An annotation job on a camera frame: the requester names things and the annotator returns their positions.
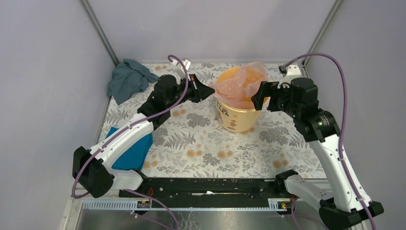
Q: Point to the blue folded cloth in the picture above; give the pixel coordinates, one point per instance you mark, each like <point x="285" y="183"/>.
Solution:
<point x="134" y="157"/>

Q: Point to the floral patterned table mat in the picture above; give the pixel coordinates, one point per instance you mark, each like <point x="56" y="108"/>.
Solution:
<point x="192" y="143"/>

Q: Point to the grey crumpled cloth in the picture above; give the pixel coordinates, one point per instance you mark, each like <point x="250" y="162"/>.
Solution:
<point x="128" y="78"/>

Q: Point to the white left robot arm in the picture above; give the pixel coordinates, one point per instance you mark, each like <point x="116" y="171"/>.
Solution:
<point x="94" y="168"/>

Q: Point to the yellow trash bin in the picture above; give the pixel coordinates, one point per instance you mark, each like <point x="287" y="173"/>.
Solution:
<point x="236" y="120"/>

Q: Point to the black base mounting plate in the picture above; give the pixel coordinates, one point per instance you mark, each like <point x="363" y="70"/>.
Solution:
<point x="213" y="192"/>

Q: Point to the pink plastic trash bag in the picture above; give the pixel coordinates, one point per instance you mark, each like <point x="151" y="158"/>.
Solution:
<point x="237" y="85"/>

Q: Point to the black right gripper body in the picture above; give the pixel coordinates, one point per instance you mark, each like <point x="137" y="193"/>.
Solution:
<point x="290" y="108"/>

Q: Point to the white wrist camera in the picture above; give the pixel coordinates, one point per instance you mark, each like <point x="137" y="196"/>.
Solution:
<point x="289" y="73"/>
<point x="180" y="67"/>

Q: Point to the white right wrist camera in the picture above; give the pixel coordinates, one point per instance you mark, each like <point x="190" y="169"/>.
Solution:
<point x="289" y="73"/>

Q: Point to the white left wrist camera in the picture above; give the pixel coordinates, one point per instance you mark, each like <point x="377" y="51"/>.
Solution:
<point x="180" y="67"/>

